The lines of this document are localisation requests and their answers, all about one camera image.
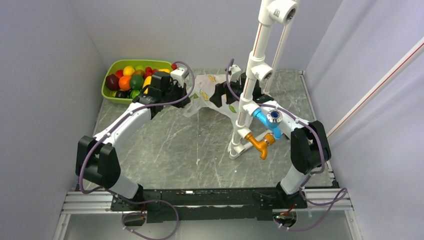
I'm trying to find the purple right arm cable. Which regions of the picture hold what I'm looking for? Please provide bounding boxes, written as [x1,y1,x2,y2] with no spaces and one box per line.
[225,58,349,232]

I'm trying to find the orange fake orange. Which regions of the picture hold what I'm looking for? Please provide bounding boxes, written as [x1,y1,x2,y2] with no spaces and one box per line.
[118,75,132,91]

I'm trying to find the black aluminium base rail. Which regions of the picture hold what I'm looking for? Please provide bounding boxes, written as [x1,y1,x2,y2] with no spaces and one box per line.
[61,187,353,223]

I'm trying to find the dark red fake apple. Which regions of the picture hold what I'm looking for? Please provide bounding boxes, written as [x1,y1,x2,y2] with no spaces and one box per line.
[105,74,120,91]

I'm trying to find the white PVC pipe frame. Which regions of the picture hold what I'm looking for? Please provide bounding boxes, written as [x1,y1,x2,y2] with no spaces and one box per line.
[228,0,300,160]

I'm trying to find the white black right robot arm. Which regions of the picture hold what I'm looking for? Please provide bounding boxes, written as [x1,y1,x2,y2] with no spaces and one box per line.
[228,83,332,208]

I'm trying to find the white diagonal corner pipe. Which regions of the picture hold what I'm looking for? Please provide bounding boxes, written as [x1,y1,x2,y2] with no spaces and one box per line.
[326,37,424,138]

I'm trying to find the green fake lime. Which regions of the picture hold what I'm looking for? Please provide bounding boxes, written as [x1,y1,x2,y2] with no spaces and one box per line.
[130,74,144,90]

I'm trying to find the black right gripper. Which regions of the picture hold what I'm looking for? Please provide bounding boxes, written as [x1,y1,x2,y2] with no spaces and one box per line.
[209,75,249,109]

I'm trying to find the yellow fake lemon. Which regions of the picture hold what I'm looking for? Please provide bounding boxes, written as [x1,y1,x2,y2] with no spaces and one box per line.
[122,65,136,76]

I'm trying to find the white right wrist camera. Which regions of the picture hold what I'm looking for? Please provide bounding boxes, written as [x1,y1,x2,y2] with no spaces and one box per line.
[228,64,242,82]

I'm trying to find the blue plastic faucet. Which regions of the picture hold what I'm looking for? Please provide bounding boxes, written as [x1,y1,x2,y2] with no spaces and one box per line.
[252,108,283,140]

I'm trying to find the green plastic fruit basin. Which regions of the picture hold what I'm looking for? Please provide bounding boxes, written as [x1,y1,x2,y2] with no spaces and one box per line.
[101,59,173,105]

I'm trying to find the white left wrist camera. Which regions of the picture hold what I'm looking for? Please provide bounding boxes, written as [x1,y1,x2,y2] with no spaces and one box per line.
[170,67,189,88]

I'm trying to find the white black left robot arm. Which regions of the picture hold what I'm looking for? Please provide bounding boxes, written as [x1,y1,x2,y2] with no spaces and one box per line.
[75,67,195,210]

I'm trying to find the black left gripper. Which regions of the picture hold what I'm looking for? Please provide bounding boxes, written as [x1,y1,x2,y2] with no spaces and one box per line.
[162,80,191,109]

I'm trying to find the yellow fake mango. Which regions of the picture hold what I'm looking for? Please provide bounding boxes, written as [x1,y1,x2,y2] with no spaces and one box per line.
[142,75,152,94]

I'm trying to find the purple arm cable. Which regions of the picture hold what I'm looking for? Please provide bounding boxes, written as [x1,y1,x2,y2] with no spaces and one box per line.
[78,60,196,240]
[225,58,349,232]

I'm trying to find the red fake cherry tomatoes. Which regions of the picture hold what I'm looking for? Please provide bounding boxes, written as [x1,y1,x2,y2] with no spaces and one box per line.
[143,66,171,79]

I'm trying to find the white printed plastic bag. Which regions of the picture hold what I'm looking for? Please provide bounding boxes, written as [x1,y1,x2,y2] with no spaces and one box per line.
[182,74,239,124]

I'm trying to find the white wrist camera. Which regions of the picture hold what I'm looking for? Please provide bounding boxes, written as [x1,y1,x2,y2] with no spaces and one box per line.
[228,64,242,82]
[170,67,189,88]

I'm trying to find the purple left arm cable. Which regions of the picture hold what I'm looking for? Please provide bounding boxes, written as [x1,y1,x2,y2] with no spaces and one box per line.
[78,60,196,240]

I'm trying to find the aluminium table edge rail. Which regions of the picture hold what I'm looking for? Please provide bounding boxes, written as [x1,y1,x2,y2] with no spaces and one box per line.
[298,70,339,190]

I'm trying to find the orange brass faucet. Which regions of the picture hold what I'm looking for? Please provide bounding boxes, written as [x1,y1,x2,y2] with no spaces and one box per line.
[244,132,276,160]

